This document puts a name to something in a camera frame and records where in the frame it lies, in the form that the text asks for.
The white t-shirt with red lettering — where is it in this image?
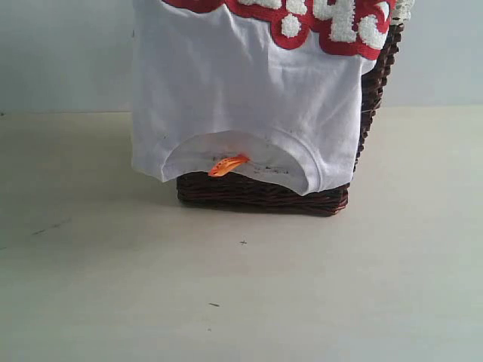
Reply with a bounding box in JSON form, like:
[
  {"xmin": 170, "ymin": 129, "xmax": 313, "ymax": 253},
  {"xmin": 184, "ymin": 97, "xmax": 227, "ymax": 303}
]
[{"xmin": 132, "ymin": 1, "xmax": 395, "ymax": 195}]

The dark brown wicker basket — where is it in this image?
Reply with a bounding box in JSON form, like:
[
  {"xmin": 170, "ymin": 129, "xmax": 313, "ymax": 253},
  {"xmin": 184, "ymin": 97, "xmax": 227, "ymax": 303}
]
[{"xmin": 176, "ymin": 21, "xmax": 405, "ymax": 217}]

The grey floral basket liner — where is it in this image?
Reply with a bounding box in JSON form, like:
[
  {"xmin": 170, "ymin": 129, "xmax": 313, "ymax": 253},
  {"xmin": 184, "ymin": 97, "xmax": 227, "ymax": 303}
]
[{"xmin": 391, "ymin": 0, "xmax": 415, "ymax": 26}]

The orange neck label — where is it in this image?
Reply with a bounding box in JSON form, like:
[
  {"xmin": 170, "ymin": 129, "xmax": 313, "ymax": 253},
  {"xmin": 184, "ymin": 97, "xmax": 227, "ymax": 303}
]
[{"xmin": 208, "ymin": 154, "xmax": 250, "ymax": 177}]

